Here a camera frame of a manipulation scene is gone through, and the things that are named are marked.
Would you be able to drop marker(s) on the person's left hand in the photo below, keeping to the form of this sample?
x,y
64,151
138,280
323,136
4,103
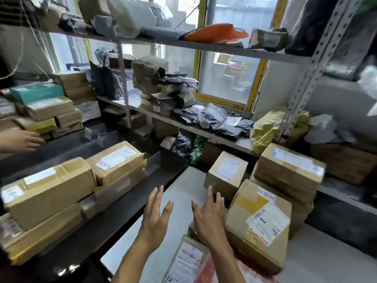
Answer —
x,y
154,226

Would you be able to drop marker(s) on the person's right hand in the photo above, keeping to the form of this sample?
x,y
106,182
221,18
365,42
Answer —
x,y
210,224

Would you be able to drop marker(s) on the pile of cardboard parcels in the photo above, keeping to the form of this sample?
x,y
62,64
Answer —
x,y
259,226
59,188

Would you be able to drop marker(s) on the pink printed parcel box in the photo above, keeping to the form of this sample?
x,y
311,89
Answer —
x,y
250,275

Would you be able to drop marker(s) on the person's left forearm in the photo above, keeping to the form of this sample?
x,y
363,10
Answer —
x,y
132,265

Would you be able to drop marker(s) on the person's right forearm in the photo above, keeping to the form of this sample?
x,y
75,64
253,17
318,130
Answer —
x,y
226,265

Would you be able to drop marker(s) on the green plastic bag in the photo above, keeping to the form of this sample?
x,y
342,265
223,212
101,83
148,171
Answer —
x,y
197,151

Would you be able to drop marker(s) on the black plastic mailer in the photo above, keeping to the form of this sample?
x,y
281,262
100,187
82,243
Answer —
x,y
179,145

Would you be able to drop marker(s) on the pile of grey plastic mailers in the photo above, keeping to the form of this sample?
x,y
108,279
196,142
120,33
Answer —
x,y
215,117

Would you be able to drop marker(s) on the olive yellow bag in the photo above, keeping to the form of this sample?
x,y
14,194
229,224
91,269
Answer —
x,y
265,129

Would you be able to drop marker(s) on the yellow framed window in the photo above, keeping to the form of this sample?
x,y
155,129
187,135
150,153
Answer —
x,y
256,85

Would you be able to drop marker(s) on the crumpled grey plastic bag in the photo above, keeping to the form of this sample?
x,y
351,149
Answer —
x,y
324,129

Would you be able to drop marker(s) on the small handwritten cardboard box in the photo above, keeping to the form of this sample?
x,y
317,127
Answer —
x,y
344,162

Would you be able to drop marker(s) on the pile of grey mailer bags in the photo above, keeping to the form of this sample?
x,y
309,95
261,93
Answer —
x,y
150,76

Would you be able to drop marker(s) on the black paper bags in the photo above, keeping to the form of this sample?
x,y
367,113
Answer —
x,y
106,82

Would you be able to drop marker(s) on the grey metal shelf rack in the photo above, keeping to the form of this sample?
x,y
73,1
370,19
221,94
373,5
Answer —
x,y
312,70
206,47

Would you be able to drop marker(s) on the light blue box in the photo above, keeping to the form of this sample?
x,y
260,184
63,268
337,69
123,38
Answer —
x,y
38,91

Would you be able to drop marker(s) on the orange plastic mailer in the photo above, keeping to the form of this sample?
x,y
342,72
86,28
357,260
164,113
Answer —
x,y
212,33

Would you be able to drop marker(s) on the grey taped parcel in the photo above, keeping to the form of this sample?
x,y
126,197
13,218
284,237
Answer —
x,y
268,39

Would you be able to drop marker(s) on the white plastic bag bundle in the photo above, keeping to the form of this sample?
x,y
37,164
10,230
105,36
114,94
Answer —
x,y
135,16

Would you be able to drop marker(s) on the black plastic bags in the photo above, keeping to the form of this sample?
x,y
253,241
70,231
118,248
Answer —
x,y
350,50

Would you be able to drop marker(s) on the dark purple bag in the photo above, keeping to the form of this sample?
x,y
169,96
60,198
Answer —
x,y
312,23

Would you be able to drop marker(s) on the small plain cardboard box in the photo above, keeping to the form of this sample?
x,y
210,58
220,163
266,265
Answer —
x,y
92,7

